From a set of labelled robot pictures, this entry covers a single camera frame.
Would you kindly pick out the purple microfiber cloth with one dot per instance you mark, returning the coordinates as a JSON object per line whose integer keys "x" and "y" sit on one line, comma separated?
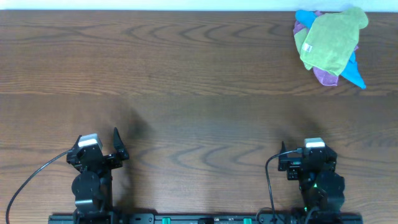
{"x": 305, "y": 19}

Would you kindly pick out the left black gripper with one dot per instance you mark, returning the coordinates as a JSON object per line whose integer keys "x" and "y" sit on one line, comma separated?
{"x": 104, "y": 159}

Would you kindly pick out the green microfiber cloth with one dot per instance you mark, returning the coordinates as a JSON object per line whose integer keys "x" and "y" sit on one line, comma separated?
{"x": 332, "y": 38}

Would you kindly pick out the blue microfiber cloth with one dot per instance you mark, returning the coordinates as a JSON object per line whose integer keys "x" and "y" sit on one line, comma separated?
{"x": 327, "y": 42}

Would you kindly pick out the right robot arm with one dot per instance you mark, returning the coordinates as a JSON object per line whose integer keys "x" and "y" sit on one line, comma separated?
{"x": 322, "y": 189}

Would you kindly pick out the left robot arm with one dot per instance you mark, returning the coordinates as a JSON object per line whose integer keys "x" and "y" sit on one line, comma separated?
{"x": 92, "y": 187}

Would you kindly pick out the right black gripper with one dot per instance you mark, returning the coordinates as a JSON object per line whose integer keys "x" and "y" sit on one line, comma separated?
{"x": 293, "y": 165}

